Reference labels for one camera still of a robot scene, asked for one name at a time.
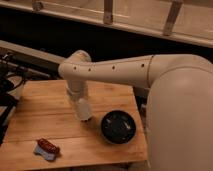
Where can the black ceramic cup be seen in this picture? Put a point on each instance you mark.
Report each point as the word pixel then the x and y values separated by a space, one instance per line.
pixel 118 127

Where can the wooden railing frame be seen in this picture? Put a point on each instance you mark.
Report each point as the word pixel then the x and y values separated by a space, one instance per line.
pixel 187 21

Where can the black equipment with cables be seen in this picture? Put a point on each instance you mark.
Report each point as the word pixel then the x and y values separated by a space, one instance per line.
pixel 11 78

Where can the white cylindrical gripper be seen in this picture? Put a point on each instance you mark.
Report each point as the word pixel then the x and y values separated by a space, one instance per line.
pixel 81 104

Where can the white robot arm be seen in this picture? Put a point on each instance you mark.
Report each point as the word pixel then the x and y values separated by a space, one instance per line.
pixel 179 123

